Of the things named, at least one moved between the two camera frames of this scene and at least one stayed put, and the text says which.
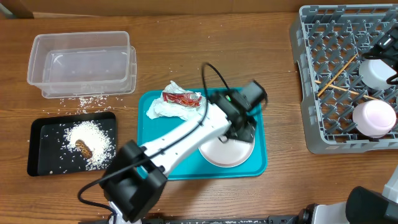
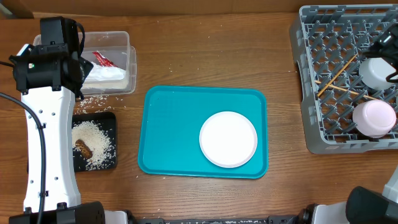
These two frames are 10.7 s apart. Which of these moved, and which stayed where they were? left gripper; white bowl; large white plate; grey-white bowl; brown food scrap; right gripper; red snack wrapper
Moved: red snack wrapper; left gripper
Stayed: grey-white bowl; large white plate; brown food scrap; white bowl; right gripper
